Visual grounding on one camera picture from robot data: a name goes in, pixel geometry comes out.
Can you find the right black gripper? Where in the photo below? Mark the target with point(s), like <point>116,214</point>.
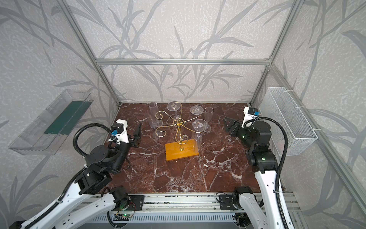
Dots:
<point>234,129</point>

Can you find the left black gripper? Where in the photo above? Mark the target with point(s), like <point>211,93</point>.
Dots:
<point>133,141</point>

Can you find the clear wine glass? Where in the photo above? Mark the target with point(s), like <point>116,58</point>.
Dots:
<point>153,107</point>
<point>196,110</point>
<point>176,108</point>
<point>199,127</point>
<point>157,131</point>

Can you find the round wine glass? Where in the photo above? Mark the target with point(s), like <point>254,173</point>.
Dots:
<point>208,117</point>

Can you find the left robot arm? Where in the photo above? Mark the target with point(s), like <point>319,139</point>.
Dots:
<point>101,163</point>

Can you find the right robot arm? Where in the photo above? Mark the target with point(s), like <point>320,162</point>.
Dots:
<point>255,134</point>

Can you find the yellow wooden rack base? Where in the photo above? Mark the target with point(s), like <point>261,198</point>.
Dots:
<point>175,151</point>

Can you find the green circuit board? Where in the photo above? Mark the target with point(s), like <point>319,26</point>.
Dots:
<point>122,217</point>

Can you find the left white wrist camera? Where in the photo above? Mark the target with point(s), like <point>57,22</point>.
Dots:
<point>119,132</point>

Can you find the gold wire glass rack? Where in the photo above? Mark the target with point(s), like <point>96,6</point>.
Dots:
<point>179,124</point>

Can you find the white wire mesh basket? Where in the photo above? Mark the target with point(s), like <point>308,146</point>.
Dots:
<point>279,105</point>

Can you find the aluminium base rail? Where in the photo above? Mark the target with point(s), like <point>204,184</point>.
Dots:
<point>184,208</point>

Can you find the clear plastic wall bin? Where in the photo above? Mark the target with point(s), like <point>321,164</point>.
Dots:
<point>46,134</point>

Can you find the aluminium frame struts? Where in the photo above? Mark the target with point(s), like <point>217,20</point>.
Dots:
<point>350,182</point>

